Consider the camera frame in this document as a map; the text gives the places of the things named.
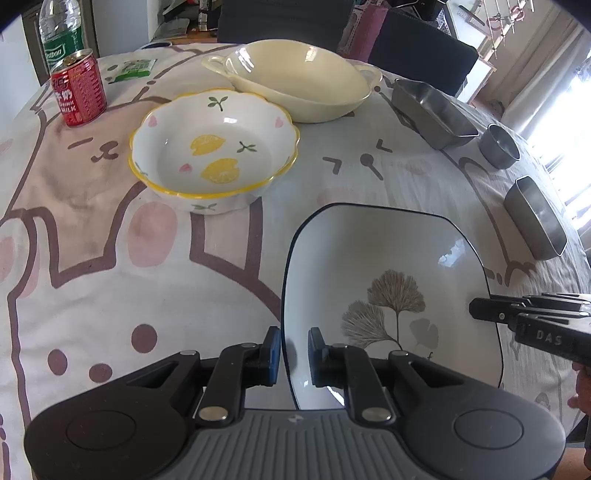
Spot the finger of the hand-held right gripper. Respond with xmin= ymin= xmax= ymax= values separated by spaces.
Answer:
xmin=524 ymin=293 xmax=591 ymax=315
xmin=469 ymin=298 xmax=532 ymax=330

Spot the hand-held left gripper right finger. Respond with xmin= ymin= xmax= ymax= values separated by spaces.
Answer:
xmin=307 ymin=327 xmax=467 ymax=425

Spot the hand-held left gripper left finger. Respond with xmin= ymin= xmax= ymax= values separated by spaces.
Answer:
xmin=124 ymin=326 xmax=280 ymax=428

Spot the rounded steel bowl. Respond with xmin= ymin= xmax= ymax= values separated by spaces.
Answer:
xmin=503 ymin=176 xmax=568 ymax=260

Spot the white square leaf-print plate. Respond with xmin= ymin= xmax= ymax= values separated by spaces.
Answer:
xmin=281 ymin=203 xmax=505 ymax=411

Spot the round steel cup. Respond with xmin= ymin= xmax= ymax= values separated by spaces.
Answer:
xmin=478 ymin=124 xmax=521 ymax=169

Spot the rectangular steel tray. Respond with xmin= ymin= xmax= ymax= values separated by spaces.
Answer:
xmin=391 ymin=78 xmax=480 ymax=151

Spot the white lemon-print scalloped bowl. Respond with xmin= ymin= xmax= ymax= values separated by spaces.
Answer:
xmin=128 ymin=89 xmax=301 ymax=214

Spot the cream two-handled bowl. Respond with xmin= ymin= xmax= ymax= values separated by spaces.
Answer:
xmin=201 ymin=39 xmax=384 ymax=124

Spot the person's right hand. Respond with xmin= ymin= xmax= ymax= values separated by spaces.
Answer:
xmin=568 ymin=364 xmax=591 ymax=444

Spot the bear-print tablecloth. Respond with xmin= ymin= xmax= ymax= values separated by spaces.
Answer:
xmin=0 ymin=41 xmax=591 ymax=480

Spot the dark grey chair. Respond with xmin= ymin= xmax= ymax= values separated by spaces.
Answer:
xmin=369 ymin=9 xmax=479 ymax=100
xmin=217 ymin=0 xmax=356 ymax=47

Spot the green packet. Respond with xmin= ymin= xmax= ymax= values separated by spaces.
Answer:
xmin=111 ymin=59 xmax=158 ymax=84

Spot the red drink can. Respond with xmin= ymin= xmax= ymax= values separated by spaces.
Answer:
xmin=50 ymin=48 xmax=108 ymax=128

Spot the clear water bottle green label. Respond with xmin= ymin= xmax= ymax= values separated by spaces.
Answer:
xmin=38 ymin=0 xmax=83 ymax=77

